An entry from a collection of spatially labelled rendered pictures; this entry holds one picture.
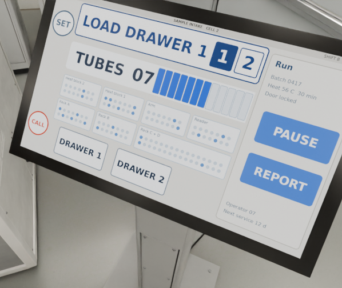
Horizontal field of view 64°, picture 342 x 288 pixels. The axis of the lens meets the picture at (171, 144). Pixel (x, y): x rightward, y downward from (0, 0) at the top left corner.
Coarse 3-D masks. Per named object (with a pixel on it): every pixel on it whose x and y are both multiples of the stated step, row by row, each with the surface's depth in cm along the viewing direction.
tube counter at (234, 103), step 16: (144, 64) 41; (144, 80) 41; (160, 80) 41; (176, 80) 40; (192, 80) 39; (208, 80) 39; (160, 96) 41; (176, 96) 40; (192, 96) 40; (208, 96) 39; (224, 96) 38; (240, 96) 38; (224, 112) 38; (240, 112) 38
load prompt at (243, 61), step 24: (96, 24) 43; (120, 24) 42; (144, 24) 41; (168, 24) 40; (144, 48) 41; (168, 48) 40; (192, 48) 39; (216, 48) 38; (240, 48) 38; (264, 48) 37; (216, 72) 39; (240, 72) 38
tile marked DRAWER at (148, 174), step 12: (120, 156) 43; (132, 156) 42; (120, 168) 43; (132, 168) 42; (144, 168) 42; (156, 168) 41; (168, 168) 41; (132, 180) 42; (144, 180) 42; (156, 180) 42; (168, 180) 41; (156, 192) 42
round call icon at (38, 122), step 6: (30, 108) 47; (30, 114) 47; (36, 114) 46; (42, 114) 46; (48, 114) 46; (30, 120) 47; (36, 120) 46; (42, 120) 46; (48, 120) 46; (30, 126) 47; (36, 126) 46; (42, 126) 46; (48, 126) 46; (30, 132) 47; (36, 132) 46; (42, 132) 46
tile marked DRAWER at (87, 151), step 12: (60, 132) 45; (72, 132) 45; (60, 144) 45; (72, 144) 45; (84, 144) 44; (96, 144) 44; (108, 144) 43; (72, 156) 45; (84, 156) 44; (96, 156) 44; (96, 168) 44
